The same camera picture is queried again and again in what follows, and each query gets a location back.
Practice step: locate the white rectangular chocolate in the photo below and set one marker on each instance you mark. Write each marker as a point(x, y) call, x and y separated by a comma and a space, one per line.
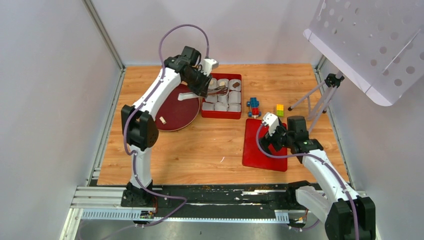
point(162, 120)

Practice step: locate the round dark red tray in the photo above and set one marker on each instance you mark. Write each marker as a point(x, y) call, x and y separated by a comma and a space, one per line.
point(178, 114)

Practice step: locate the wooden metal food tongs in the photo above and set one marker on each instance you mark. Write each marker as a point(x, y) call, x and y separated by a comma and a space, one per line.
point(221, 90)

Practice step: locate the red box lid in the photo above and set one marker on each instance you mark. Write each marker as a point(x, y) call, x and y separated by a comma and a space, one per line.
point(252, 155)

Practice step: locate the perforated white light panel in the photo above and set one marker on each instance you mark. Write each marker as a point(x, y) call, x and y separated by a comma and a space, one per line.
point(377, 44)

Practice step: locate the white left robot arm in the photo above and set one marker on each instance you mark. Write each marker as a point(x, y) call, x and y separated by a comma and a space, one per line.
point(139, 129)

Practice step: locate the blue red toy car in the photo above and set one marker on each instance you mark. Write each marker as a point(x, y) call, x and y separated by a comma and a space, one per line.
point(253, 108)

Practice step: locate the red rectangular chocolate box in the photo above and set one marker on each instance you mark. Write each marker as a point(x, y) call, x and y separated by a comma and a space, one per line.
point(228, 106)

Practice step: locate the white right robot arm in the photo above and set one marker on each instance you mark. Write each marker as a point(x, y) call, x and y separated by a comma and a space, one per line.
point(345, 214)

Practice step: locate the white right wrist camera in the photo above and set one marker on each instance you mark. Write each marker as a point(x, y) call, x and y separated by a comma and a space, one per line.
point(271, 121)

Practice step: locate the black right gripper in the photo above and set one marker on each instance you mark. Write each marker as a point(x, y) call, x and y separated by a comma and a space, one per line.
point(266, 139)

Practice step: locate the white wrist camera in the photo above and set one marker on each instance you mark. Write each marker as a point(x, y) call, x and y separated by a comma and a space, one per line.
point(271, 121)
point(207, 65)

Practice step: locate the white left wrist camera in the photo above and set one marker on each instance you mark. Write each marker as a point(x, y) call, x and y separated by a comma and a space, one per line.
point(207, 65)

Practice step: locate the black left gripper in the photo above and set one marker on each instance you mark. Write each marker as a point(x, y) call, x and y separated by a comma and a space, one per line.
point(203, 87)

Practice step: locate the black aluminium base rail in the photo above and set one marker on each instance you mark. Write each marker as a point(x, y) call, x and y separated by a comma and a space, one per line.
point(211, 203)

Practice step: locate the grey tripod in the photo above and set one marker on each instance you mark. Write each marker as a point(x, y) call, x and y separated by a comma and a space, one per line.
point(329, 86)

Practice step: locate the yellow green toy block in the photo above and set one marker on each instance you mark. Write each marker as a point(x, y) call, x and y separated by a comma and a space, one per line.
point(279, 110)

